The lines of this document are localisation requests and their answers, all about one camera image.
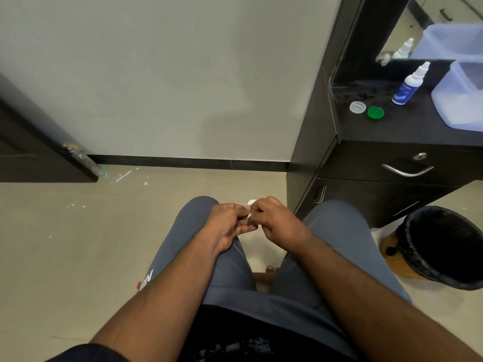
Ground person's right hand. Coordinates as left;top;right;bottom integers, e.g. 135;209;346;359
246;196;314;253

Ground silver drawer handle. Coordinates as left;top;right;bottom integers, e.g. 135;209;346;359
381;163;435;178

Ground dark wooden panel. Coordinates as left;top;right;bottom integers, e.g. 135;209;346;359
0;73;100;184

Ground black dresser cabinet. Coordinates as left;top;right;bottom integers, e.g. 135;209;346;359
286;0;483;229

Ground dark shirt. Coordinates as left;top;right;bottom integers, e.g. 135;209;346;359
45;304;359;362

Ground black lined trash bin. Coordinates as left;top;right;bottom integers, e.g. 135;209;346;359
379;205;483;292

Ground person's left forearm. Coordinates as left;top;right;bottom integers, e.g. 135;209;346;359
90;237;236;362

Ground dresser mirror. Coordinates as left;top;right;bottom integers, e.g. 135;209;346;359
375;0;483;66

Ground clear plastic wrap strip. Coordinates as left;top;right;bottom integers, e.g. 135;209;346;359
62;143;109;179

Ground grey trousers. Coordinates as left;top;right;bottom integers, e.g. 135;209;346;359
137;196;413;360

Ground clear blue plastic container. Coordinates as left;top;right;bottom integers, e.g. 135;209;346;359
431;59;483;132

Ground person's right forearm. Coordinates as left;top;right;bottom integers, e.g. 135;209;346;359
294;235;483;362

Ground blue white solution bottle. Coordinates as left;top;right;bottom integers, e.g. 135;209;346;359
391;61;431;106

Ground person's left hand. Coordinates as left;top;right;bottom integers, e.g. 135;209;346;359
202;202;259;255

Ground brown wooden stool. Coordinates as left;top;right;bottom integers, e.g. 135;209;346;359
252;271;279;294

